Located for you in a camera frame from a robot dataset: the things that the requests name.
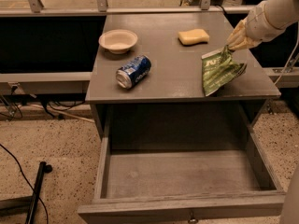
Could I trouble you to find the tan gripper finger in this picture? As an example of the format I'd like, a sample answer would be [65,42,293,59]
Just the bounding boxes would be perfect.
[227,20,246,45]
[228,36,261,51]

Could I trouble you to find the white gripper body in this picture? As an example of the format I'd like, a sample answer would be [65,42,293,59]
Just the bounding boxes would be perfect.
[246,1,285,42]

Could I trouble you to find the green jalapeno chip bag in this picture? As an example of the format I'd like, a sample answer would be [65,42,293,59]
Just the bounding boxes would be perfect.
[202,46,247,96]

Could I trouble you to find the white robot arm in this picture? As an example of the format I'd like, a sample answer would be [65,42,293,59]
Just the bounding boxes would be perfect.
[227,0,299,224]

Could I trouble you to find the open grey wooden drawer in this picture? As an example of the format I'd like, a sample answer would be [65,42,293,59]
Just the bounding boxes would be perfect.
[77,114,287,224]

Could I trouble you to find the metal drawer knob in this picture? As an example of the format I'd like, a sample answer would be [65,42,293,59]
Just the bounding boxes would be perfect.
[188,212,199,224]

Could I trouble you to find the yellow sponge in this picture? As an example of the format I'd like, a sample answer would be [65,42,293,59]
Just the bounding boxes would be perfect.
[178,29,209,46]

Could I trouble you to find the grey wooden cabinet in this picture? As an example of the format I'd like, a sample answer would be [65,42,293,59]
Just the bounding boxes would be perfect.
[86,11,280,133]

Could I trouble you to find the blue soda can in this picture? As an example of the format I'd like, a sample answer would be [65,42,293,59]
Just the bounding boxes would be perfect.
[116,55,151,89]

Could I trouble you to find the white paper bowl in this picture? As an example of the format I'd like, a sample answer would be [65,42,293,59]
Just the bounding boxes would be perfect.
[98,29,138,54]

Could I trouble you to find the grey metal railing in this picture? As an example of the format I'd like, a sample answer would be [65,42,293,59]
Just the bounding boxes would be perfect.
[0,0,275,18]

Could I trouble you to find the black stand leg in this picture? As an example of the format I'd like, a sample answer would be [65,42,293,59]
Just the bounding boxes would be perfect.
[0,161,52,224]

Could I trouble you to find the white hanging cable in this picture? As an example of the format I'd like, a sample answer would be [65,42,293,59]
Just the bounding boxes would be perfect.
[274,21,299,86]

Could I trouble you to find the tangled black cables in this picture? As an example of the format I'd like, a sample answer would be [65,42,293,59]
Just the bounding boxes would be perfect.
[0,84,87,121]

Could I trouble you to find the black floor cable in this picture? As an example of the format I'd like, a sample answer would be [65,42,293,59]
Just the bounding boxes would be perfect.
[0,143,50,224]

